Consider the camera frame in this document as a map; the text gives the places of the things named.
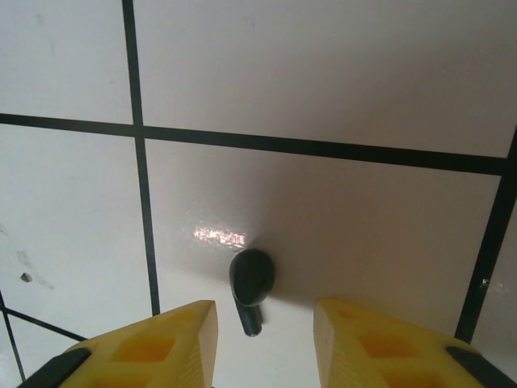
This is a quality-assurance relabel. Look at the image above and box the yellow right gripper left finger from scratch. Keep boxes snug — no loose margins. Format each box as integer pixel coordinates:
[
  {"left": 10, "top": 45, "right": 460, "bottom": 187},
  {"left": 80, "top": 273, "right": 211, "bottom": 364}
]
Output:
[{"left": 15, "top": 299, "right": 219, "bottom": 388}]

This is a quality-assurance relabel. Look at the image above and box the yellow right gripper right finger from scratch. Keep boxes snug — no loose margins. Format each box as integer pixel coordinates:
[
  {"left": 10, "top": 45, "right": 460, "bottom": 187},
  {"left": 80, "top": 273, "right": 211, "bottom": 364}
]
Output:
[{"left": 313, "top": 297, "right": 517, "bottom": 388}]

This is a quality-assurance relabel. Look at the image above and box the black wireless earbud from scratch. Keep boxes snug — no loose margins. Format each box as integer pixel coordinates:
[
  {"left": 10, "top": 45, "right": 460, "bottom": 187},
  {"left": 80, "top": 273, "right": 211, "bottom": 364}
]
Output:
[{"left": 228, "top": 248, "right": 278, "bottom": 337}]

